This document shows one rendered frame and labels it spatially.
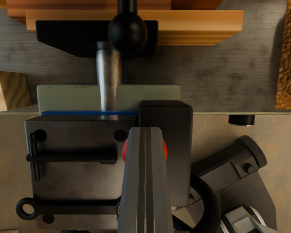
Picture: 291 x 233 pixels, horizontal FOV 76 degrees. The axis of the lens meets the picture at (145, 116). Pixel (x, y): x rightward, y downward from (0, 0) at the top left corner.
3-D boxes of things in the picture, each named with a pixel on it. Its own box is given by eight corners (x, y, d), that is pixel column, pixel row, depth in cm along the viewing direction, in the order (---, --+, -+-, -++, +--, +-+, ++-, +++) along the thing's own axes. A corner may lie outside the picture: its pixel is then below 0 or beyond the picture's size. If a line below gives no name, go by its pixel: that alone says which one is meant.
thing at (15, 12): (36, 30, 22) (7, 16, 18) (34, 13, 22) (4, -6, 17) (165, 30, 22) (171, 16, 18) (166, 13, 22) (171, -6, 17)
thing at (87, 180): (55, 203, 20) (21, 248, 14) (46, 100, 18) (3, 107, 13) (178, 203, 20) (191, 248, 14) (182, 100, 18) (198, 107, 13)
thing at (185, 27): (60, 45, 23) (26, 30, 16) (59, 30, 22) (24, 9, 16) (214, 45, 23) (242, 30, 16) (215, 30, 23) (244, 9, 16)
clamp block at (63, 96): (74, 172, 29) (43, 211, 20) (68, 83, 27) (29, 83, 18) (170, 172, 29) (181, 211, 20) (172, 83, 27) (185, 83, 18)
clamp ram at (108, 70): (81, 107, 24) (43, 120, 15) (78, 44, 22) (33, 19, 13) (153, 107, 24) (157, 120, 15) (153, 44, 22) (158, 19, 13)
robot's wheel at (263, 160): (250, 132, 102) (239, 136, 121) (241, 137, 103) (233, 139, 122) (273, 166, 97) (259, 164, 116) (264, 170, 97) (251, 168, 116)
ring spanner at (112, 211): (19, 217, 16) (15, 222, 15) (16, 196, 15) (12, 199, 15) (139, 217, 16) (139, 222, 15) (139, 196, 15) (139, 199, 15)
